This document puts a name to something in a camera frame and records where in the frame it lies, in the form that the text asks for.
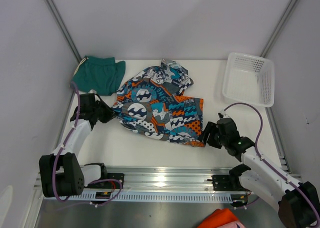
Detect teal green shorts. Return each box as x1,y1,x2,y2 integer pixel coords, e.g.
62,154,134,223
72,56,126,96

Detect patterned blue orange shorts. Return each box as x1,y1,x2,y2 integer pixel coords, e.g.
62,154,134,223
112,59,205,147

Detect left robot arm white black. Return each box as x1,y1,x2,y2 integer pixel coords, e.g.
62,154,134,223
39,93,123,202

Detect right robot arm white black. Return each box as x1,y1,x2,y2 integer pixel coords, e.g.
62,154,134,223
200,118,320,228

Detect white plastic mesh basket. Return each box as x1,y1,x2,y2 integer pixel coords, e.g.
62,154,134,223
222,52,275,107

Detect orange cloth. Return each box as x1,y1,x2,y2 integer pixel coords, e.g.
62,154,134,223
198,209,238,228

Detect pink cloth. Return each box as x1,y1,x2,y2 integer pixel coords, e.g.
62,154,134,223
219,221,246,228

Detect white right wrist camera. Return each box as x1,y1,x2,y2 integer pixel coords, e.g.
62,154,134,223
218,111,230,119

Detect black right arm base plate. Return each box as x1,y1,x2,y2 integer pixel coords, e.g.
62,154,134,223
207,175,246,192

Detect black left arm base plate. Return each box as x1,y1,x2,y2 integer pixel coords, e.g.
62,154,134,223
100,173,125,190

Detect aluminium mounting rail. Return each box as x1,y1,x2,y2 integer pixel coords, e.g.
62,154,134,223
35,166,230,193

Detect white slotted cable duct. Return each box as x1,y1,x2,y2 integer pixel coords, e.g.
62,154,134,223
82,191,233,203

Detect right aluminium frame post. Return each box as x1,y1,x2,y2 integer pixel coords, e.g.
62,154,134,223
260,0,300,58

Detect aluminium frame post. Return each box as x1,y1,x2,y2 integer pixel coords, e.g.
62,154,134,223
260,0,300,58
44,0,82,62

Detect left aluminium frame post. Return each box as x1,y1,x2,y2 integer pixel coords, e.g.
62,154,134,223
44,0,82,62

